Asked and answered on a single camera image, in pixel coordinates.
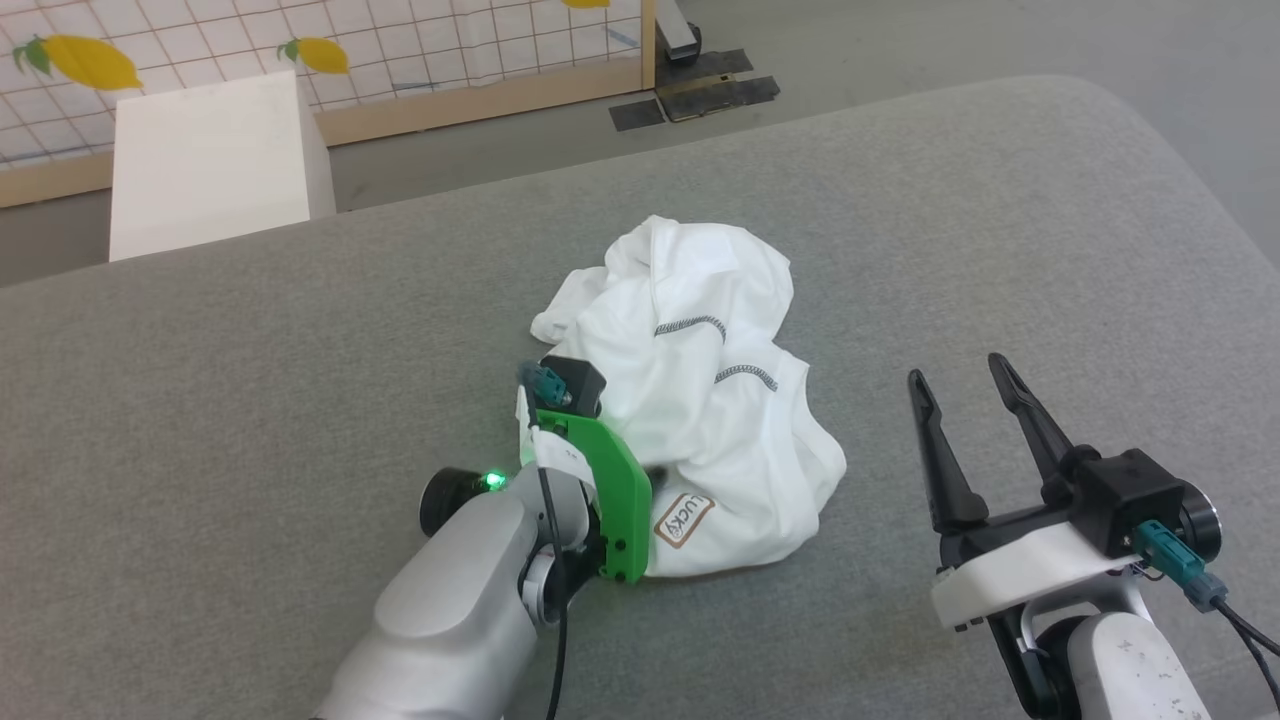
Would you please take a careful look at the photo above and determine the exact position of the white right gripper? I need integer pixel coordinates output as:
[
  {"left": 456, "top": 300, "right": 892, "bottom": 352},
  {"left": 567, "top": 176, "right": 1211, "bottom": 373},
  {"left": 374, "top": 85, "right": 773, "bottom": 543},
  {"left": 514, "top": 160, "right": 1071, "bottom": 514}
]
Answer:
[{"left": 907, "top": 352, "right": 1153, "bottom": 633}]

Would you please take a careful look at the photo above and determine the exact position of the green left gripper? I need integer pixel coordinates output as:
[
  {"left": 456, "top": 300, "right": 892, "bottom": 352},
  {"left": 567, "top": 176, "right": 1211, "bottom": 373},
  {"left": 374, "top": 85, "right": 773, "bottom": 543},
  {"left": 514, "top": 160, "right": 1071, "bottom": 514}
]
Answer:
[{"left": 515, "top": 388, "right": 653, "bottom": 593}]

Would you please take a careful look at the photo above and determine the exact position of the white t-shirt with grey stitching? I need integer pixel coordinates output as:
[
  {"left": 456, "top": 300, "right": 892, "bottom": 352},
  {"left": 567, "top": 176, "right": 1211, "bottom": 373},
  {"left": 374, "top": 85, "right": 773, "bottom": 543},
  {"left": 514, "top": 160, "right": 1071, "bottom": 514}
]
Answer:
[{"left": 530, "top": 215, "right": 848, "bottom": 579}]

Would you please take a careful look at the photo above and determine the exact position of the small black floor tape patch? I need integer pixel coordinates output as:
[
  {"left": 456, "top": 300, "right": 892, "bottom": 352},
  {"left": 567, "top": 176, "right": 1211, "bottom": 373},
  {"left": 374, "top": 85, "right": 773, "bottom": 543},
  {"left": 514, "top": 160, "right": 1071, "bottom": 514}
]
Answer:
[{"left": 609, "top": 98, "right": 667, "bottom": 133}]

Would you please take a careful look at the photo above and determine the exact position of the large black floor tape patch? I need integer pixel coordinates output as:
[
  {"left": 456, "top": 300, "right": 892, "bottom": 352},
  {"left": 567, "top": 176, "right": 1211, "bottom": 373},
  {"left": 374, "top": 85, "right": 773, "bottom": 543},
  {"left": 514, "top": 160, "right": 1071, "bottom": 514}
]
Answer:
[{"left": 655, "top": 47, "right": 782, "bottom": 124}]

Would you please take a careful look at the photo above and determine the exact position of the grey metal stand foot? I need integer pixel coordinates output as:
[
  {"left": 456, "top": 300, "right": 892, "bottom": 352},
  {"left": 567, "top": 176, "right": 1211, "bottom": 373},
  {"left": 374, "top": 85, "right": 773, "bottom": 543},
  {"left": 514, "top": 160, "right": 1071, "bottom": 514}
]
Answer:
[{"left": 655, "top": 0, "right": 704, "bottom": 64}]

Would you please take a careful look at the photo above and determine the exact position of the wood framed grid partition panel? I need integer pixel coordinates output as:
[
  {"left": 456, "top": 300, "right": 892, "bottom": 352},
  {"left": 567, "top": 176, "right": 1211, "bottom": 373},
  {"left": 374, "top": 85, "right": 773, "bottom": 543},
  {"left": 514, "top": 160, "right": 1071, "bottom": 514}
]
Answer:
[{"left": 0, "top": 0, "right": 659, "bottom": 209}]

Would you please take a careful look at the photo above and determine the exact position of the white rectangular box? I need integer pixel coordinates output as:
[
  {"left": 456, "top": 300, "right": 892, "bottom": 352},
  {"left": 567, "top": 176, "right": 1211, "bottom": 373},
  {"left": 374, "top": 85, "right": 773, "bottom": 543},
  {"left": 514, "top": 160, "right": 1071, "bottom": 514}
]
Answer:
[{"left": 108, "top": 70, "right": 338, "bottom": 263}]

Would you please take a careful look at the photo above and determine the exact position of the black left cable teal plug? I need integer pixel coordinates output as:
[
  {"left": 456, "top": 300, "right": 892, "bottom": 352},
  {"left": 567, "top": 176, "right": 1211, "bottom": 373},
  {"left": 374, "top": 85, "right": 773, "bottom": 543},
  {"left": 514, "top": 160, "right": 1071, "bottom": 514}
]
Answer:
[{"left": 516, "top": 364, "right": 573, "bottom": 720}]

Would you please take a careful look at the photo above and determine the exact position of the black cable teal plug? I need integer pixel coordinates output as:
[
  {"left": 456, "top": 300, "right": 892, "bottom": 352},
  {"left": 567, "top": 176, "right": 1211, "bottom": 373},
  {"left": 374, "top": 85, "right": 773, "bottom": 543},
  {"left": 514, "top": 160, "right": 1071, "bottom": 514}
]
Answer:
[
  {"left": 1133, "top": 518, "right": 1280, "bottom": 701},
  {"left": 516, "top": 364, "right": 573, "bottom": 720}
]

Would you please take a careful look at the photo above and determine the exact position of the black right cable teal plug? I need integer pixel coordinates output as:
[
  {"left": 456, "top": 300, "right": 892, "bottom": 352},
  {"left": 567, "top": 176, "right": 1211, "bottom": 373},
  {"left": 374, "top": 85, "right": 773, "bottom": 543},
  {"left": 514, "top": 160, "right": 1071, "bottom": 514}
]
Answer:
[{"left": 1133, "top": 518, "right": 1280, "bottom": 701}]

